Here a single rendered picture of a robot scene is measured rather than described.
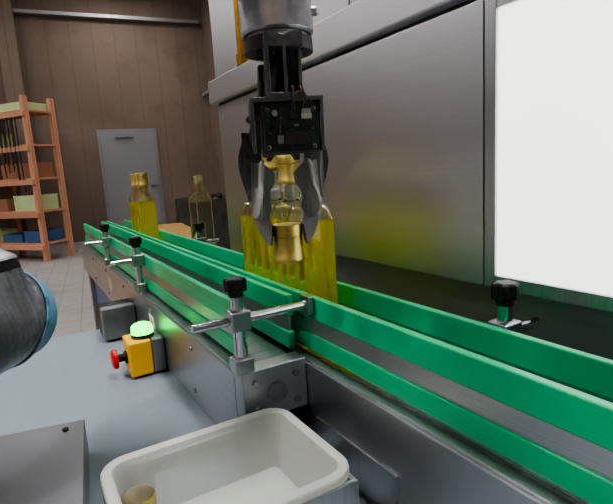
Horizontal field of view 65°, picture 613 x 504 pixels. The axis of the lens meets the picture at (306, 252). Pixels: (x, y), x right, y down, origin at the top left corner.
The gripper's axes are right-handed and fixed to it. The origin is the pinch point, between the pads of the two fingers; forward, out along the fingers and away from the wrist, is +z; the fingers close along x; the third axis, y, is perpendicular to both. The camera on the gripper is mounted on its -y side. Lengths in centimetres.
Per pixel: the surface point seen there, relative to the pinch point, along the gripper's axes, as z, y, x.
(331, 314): 11.8, -4.9, 5.5
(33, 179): -15, -719, -300
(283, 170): -6.9, -20.7, 2.0
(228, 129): -19, -83, -6
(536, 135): -9.1, 4.9, 27.3
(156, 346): 26, -41, -24
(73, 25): -300, -974, -286
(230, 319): 11.0, -4.2, -7.4
